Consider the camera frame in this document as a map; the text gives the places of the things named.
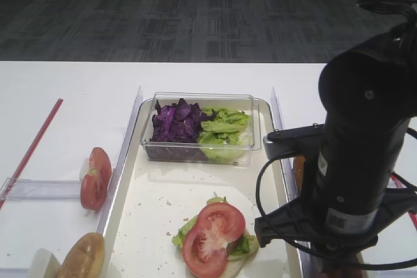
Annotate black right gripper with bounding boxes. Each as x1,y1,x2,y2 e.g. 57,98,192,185
255,190,416,271

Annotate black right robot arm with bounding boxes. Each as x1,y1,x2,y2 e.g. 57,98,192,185
254,0,416,272

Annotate lettuce leaf on tray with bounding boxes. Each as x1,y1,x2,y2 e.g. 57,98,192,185
172,208,259,262

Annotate large tomato slice on stack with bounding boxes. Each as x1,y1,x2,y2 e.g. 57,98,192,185
182,202,246,278

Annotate green lettuce in container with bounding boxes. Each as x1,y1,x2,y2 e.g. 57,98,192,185
198,107,252,163

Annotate plain brown bread bun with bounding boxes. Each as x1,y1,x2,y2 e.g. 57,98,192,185
57,232,106,278

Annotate upright tomato slices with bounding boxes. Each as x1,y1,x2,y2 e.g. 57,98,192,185
80,147,112,211

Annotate sesame burger bun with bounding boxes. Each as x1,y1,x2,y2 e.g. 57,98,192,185
293,156,306,194

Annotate clear plastic salad container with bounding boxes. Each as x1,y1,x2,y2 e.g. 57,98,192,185
139,92,261,166

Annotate white metal tray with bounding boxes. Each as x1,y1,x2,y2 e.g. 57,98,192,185
102,96,306,278

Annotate purple cabbage leaves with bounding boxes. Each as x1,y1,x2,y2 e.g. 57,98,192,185
151,98,217,143

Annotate white left upper pusher block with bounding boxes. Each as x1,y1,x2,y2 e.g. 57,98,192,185
79,158,90,182

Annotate white pusher block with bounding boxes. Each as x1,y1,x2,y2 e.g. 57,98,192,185
79,158,90,182
27,248,61,278

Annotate white left lower pusher block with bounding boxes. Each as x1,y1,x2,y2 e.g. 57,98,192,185
27,248,61,278

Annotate left upper clear pusher track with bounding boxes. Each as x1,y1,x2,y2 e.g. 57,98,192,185
1,178,81,201

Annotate clear pusher track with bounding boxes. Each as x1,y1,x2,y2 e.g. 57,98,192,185
0,268,29,278
1,178,81,201

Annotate left lower clear pusher track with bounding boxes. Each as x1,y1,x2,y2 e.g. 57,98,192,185
0,268,29,278

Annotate right red rail strip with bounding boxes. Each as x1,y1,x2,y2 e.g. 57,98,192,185
386,173,416,228

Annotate red rail strip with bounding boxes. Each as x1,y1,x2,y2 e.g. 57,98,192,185
386,173,416,228
0,98,63,208

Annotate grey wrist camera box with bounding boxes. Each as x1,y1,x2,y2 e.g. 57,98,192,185
263,124,324,160

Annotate black camera cable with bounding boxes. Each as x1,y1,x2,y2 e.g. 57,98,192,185
255,128,417,271

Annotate left red rail strip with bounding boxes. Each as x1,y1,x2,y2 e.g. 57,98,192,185
0,98,63,208

